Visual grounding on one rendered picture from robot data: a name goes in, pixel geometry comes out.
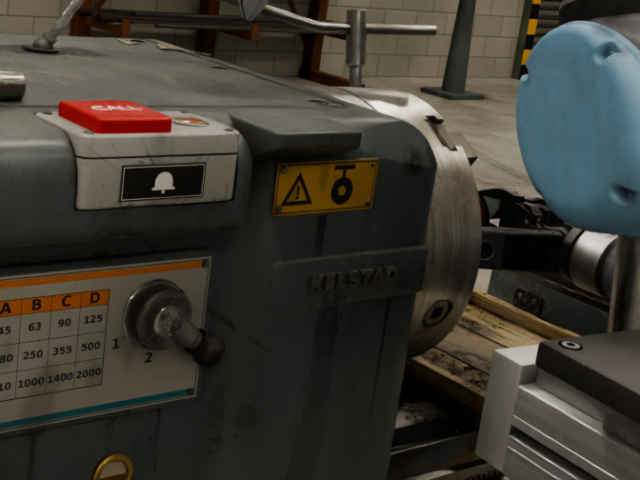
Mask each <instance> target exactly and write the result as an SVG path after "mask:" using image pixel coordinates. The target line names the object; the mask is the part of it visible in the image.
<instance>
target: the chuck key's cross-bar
mask: <svg viewBox="0 0 640 480"><path fill-rule="evenodd" d="M217 1H220V2H223V3H226V4H229V5H232V6H235V7H238V8H240V7H239V2H238V0H217ZM259 14H261V15H265V16H268V17H270V18H273V19H276V20H279V21H282V22H285V23H288V24H291V25H294V26H297V27H300V28H303V29H306V30H311V31H315V32H321V33H349V32H350V29H351V27H350V24H349V23H334V22H319V21H315V20H312V19H309V18H307V17H304V16H301V15H298V14H295V13H292V12H288V11H285V10H280V9H278V8H275V7H272V6H269V5H266V6H265V7H264V8H263V9H262V11H261V12H260V13H259ZM436 33H437V28H436V27H435V26H431V25H398V24H366V34H386V35H422V36H434V35H435V34H436Z"/></svg>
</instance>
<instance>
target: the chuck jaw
mask: <svg viewBox="0 0 640 480"><path fill-rule="evenodd" d="M427 123H428V124H429V125H430V127H431V129H432V130H433V131H434V133H435V135H436V136H437V138H438V140H439V141H440V143H441V145H442V147H447V148H448V150H449V151H452V150H453V149H454V147H455V146H462V148H463V150H464V152H465V154H466V156H467V158H468V160H469V163H470V166H471V165H472V164H473V163H474V161H475V160H476V159H477V158H478V156H477V155H476V153H475V152H474V150H473V149H472V147H471V146H470V144H469V143H468V141H467V140H466V138H465V137H464V135H463V134H462V132H448V131H447V130H446V128H445V127H444V125H443V124H434V123H433V122H432V120H428V121H427Z"/></svg>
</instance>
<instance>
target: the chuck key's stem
mask: <svg viewBox="0 0 640 480"><path fill-rule="evenodd" d="M347 23H349V24H350V27H351V29H350V32H349V33H346V65H347V67H348V68H349V69H350V87H354V88H362V68H364V67H365V65H366V10H364V9H348V10H347Z"/></svg>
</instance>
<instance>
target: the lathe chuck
mask: <svg viewBox="0 0 640 480"><path fill-rule="evenodd" d="M331 88H336V89H340V90H344V91H347V92H349V93H351V94H353V95H355V96H357V97H358V98H360V99H361V100H363V101H364V102H365V103H367V104H368V105H369V106H370V107H372V108H373V109H374V110H376V111H379V112H382V113H385V114H387V115H390V116H393V117H396V118H399V119H402V120H405V121H407V122H409V123H411V124H413V125H414V126H415V127H416V128H418V129H419V130H420V131H421V132H422V133H423V134H424V135H425V136H426V138H427V139H428V141H429V142H430V145H431V147H432V150H433V152H434V155H435V158H436V162H437V170H436V175H435V181H434V187H433V193H432V198H431V205H430V216H429V222H428V227H427V233H426V240H425V246H424V247H426V248H427V249H428V251H429V252H428V258H427V264H426V269H425V275H424V281H423V287H422V289H421V290H420V291H418V292H416V299H415V305H414V311H413V316H412V322H411V328H410V340H409V345H408V351H407V357H406V358H412V357H415V356H418V355H420V354H423V353H425V352H427V351H428V350H431V349H432V348H434V347H435V346H436V345H438V344H439V343H440V342H441V341H442V340H443V339H444V338H445V337H446V336H447V335H448V334H449V333H450V332H451V330H452V329H453V328H454V326H455V325H456V324H457V322H458V321H459V319H460V317H461V316H462V314H463V312H464V310H465V308H466V306H467V304H468V302H469V300H470V297H471V294H472V291H473V288H474V285H475V281H476V277H477V273H478V269H479V263H480V256H481V246H482V220H481V210H480V203H479V197H478V192H477V188H476V184H475V180H474V177H473V173H472V170H471V167H470V163H469V160H468V158H467V156H466V154H465V152H464V150H463V148H462V146H455V147H454V149H453V150H452V151H449V150H448V148H447V147H442V145H441V143H440V141H439V140H438V138H437V136H436V135H435V133H434V131H433V130H432V129H431V127H430V125H429V124H428V123H427V121H428V120H432V122H433V123H434V124H442V123H443V122H444V119H443V118H442V117H441V115H440V114H439V113H438V112H437V111H436V110H434V109H433V108H432V107H431V106H430V105H429V104H427V103H426V102H425V101H423V100H422V99H420V98H418V97H417V96H415V95H413V94H411V93H409V92H406V91H404V90H399V89H394V88H385V87H362V88H354V87H331ZM440 301H448V303H449V308H448V311H447V313H446V314H445V315H444V317H443V318H442V319H440V320H439V321H438V322H436V323H434V324H431V325H427V324H425V322H424V321H425V317H426V315H427V313H428V312H429V310H430V309H431V308H432V307H433V306H434V305H435V304H437V303H438V302H440Z"/></svg>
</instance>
